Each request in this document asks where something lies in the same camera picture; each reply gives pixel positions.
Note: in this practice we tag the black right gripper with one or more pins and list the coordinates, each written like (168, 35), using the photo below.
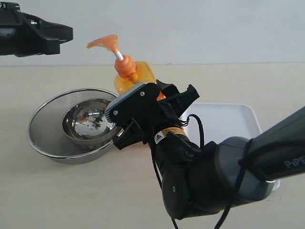
(153, 116)

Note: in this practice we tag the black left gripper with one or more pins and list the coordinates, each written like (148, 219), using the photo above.
(24, 34)

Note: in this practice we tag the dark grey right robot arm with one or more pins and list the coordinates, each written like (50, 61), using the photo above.
(205, 178)

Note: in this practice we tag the small stainless steel bowl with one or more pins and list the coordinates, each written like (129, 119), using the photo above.
(86, 125)

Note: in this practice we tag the white rectangular plastic tray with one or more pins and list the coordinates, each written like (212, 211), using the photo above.
(231, 122)

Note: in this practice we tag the steel mesh strainer basket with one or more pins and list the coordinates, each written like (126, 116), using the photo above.
(45, 133)

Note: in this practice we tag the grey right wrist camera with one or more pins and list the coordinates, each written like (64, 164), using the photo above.
(125, 105)

